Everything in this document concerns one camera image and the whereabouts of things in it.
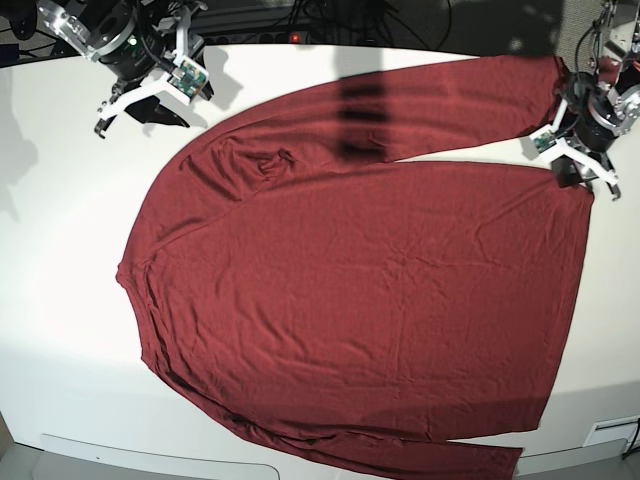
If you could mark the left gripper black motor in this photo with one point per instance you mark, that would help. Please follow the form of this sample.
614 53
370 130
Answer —
601 117

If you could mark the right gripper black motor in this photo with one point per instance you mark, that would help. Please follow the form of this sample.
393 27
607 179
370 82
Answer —
135 58

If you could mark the dark red long-sleeve shirt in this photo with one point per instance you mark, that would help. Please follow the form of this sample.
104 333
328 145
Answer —
306 274

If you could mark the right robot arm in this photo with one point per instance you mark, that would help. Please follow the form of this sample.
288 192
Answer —
96 28

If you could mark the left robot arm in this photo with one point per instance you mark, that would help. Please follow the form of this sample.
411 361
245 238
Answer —
614 38

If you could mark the black office chair base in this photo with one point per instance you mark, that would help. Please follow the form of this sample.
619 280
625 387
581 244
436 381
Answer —
22 16

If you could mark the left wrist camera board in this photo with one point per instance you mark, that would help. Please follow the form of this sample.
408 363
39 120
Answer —
543 140

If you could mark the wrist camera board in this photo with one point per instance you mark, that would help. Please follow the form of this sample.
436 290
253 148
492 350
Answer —
189 78
543 140

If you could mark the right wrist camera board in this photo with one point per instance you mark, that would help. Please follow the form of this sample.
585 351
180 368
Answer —
189 78

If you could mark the black power strip red switch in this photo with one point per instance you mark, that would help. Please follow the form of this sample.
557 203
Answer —
268 37

